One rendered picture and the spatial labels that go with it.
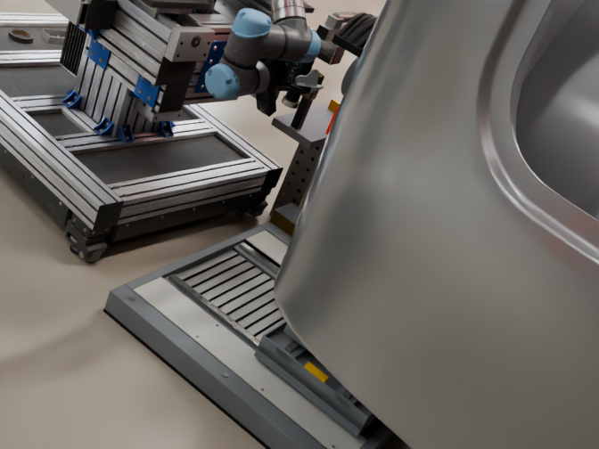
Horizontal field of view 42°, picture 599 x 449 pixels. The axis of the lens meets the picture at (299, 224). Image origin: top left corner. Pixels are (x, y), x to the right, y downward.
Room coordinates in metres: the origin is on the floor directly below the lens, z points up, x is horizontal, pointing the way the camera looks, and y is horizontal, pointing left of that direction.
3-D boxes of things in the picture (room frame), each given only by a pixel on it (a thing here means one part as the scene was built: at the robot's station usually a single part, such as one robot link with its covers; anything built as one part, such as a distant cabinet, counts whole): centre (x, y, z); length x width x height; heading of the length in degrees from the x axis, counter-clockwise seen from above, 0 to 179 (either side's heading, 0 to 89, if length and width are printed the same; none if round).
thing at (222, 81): (1.61, 0.26, 0.85); 0.11 x 0.08 x 0.09; 157
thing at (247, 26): (1.63, 0.25, 0.95); 0.11 x 0.08 x 0.11; 137
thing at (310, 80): (1.82, 0.11, 0.85); 0.09 x 0.03 x 0.06; 125
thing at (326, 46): (1.88, 0.12, 0.93); 0.09 x 0.05 x 0.05; 67
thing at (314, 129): (2.67, 0.07, 0.44); 0.43 x 0.17 x 0.03; 157
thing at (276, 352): (1.89, -0.29, 0.13); 0.50 x 0.36 x 0.10; 157
